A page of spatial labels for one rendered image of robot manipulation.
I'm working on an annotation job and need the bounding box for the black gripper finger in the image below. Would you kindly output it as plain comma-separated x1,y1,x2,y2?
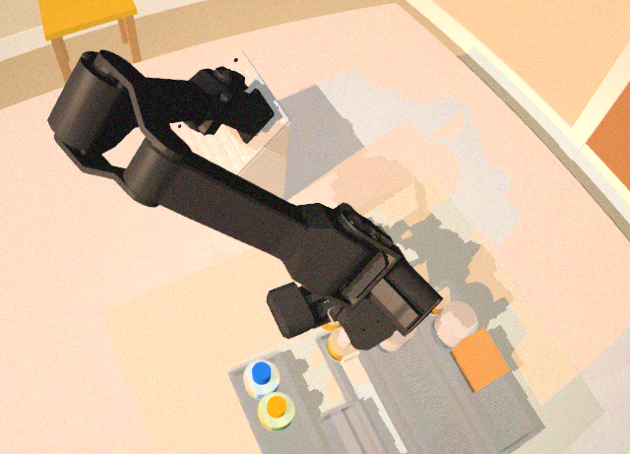
299,286,332,329

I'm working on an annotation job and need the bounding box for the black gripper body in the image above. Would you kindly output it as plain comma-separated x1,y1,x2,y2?
266,281,337,340

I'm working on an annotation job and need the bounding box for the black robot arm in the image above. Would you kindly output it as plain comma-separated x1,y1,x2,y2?
47,49,444,351

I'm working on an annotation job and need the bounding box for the white jar with blue lid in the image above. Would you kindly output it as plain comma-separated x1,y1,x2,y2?
244,359,280,400

